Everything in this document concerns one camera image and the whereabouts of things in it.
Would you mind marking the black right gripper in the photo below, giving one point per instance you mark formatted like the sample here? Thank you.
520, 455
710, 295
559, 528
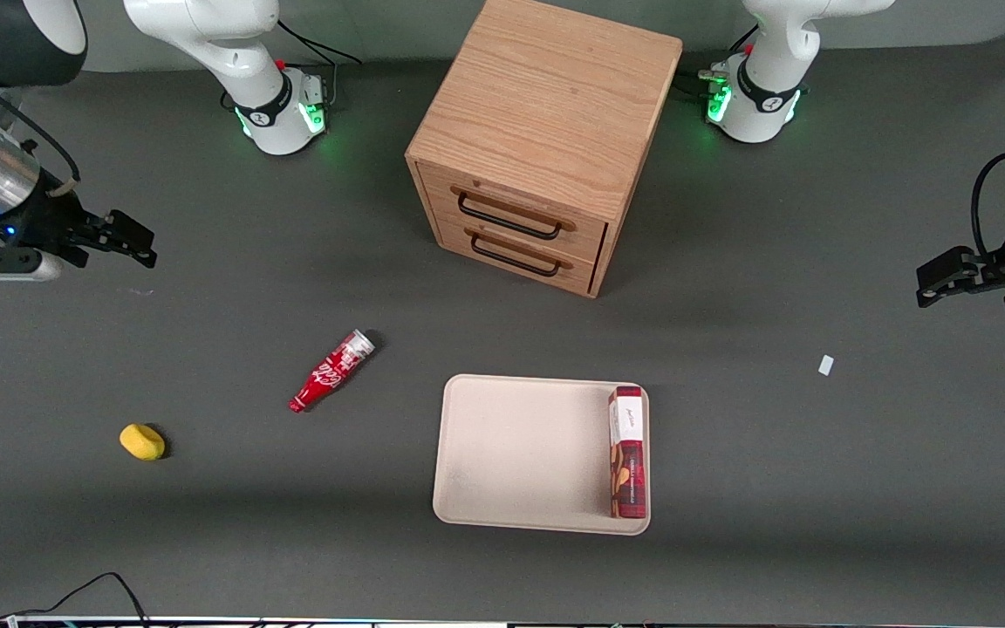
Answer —
51, 223

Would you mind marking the red coke bottle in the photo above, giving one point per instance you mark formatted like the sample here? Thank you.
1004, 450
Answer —
328, 373

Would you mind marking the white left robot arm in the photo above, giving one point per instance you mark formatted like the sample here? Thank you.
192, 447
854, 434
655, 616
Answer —
769, 87

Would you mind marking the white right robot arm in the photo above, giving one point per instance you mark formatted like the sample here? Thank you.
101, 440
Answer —
236, 57

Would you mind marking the beige plastic tray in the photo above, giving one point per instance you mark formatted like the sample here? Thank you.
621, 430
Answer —
520, 453

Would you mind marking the small white paper tag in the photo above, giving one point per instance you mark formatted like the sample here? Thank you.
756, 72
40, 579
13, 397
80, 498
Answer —
826, 365

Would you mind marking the yellow lemon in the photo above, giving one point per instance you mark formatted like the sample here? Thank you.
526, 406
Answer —
142, 442

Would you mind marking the red snack box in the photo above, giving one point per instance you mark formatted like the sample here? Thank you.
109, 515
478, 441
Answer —
629, 462

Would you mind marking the wooden drawer cabinet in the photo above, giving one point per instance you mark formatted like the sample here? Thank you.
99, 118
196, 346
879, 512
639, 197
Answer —
546, 87

